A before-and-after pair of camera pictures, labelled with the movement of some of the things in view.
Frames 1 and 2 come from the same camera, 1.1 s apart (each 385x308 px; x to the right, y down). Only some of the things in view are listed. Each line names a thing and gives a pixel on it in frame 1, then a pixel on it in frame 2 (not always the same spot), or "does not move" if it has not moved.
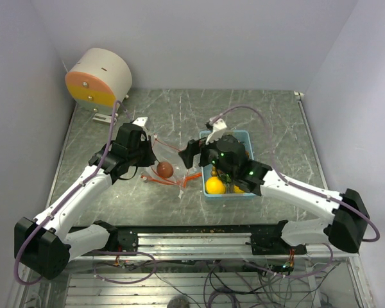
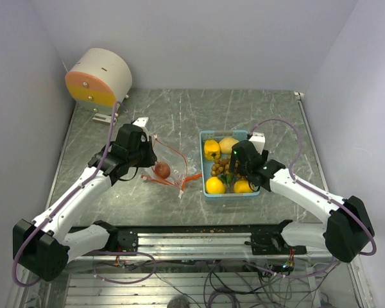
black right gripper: [194, 147] → [232, 163]
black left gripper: [151, 156] does not move
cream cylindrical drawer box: [99, 79] does not move
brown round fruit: [165, 170] does not move
